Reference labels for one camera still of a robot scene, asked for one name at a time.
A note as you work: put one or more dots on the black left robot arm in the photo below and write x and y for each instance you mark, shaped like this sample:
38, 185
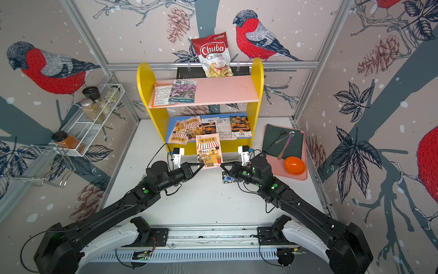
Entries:
63, 248

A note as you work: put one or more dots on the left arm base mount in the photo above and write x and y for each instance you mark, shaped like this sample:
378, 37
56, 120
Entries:
148, 236

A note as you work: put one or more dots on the striped shop seed bag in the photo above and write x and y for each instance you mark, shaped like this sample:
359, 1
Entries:
208, 150

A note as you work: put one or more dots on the pale spice jar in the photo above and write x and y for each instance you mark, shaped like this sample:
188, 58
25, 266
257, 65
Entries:
112, 95

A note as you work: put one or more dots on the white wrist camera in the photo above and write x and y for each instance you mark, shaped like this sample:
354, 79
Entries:
244, 152
177, 154

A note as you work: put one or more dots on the silver lid spice jar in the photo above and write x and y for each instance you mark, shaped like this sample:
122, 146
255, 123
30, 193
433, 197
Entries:
92, 111

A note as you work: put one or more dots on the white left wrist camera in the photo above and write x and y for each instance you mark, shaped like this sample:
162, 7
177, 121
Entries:
177, 154

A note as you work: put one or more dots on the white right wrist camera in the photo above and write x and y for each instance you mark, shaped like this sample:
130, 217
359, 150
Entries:
244, 152

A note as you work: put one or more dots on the metal wire hook rack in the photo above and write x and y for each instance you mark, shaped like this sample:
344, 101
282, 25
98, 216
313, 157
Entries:
52, 166

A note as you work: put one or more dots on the pink tray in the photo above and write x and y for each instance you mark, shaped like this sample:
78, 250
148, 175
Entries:
278, 168

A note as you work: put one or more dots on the black wall holder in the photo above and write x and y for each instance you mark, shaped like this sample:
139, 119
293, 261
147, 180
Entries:
198, 72

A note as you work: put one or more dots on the yellow shelf unit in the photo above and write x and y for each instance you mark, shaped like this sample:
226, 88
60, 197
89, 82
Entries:
210, 91

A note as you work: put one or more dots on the purple flower seed bag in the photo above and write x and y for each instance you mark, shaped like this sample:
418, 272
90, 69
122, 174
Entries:
183, 91

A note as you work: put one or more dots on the red Chuba chips bag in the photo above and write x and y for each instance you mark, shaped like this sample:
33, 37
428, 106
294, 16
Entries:
213, 54

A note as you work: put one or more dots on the white orange seed bag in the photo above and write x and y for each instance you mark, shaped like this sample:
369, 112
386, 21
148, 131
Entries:
162, 92

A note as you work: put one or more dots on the blue flower seed bag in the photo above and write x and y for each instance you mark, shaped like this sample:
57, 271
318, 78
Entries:
227, 179

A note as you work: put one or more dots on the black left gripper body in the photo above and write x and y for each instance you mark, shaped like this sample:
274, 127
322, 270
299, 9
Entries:
178, 175

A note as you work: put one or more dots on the orange spice jar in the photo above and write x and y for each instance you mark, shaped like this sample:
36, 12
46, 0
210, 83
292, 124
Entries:
63, 139

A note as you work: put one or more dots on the lower orange marigold bag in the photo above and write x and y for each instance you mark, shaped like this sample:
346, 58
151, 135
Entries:
240, 127

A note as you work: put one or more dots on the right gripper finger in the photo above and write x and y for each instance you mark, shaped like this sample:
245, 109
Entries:
229, 164
228, 170

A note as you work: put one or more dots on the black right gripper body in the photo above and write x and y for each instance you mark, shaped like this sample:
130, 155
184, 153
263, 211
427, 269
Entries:
242, 173

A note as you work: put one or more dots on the white wire spice rack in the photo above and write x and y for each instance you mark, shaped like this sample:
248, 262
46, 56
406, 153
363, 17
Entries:
85, 131

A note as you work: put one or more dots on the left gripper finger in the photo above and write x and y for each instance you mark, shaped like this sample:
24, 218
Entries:
186, 165
189, 173

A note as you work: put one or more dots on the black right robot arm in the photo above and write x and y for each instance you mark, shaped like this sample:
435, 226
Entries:
347, 248

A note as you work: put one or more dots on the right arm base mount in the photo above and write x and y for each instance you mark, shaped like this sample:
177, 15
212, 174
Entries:
273, 234

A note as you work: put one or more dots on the pink shop seed bag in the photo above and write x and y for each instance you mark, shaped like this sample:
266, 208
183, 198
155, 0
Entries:
179, 134
193, 127

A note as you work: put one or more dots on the pink handled spoon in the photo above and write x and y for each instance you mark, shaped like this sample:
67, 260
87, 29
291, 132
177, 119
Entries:
290, 135

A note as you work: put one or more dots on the dark marigold seed bag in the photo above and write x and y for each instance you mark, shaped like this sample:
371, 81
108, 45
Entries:
208, 126

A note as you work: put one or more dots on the dark green cloth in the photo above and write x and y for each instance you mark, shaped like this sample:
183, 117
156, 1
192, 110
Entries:
295, 147

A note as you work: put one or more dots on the orange bowl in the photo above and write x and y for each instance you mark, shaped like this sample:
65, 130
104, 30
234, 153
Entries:
295, 165

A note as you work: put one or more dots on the black lid spice jar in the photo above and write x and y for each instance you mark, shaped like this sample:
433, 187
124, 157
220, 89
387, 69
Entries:
92, 93

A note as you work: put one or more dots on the white text seed bag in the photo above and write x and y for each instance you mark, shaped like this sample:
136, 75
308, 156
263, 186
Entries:
223, 128

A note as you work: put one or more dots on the dark metal spoon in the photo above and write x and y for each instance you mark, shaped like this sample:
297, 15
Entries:
282, 133

